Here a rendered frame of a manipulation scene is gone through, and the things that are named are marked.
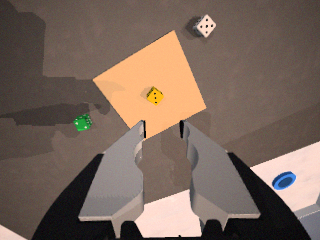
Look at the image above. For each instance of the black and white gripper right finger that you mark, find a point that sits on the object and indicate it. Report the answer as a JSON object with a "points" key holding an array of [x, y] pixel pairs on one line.
{"points": [[223, 187]]}

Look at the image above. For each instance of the yellow die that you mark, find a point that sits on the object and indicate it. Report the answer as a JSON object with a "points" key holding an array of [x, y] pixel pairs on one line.
{"points": [[154, 96]]}

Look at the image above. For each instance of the white die with black pips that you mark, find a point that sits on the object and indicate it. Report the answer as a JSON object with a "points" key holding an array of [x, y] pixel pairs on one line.
{"points": [[204, 26]]}

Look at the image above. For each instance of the green die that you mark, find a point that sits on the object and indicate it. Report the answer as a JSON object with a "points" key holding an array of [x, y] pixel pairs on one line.
{"points": [[82, 122]]}

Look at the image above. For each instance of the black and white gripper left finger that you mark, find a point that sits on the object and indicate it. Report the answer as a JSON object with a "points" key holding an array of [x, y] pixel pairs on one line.
{"points": [[107, 192]]}

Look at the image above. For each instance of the orange flat mat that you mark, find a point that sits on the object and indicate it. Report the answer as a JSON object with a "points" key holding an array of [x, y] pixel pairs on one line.
{"points": [[162, 65]]}

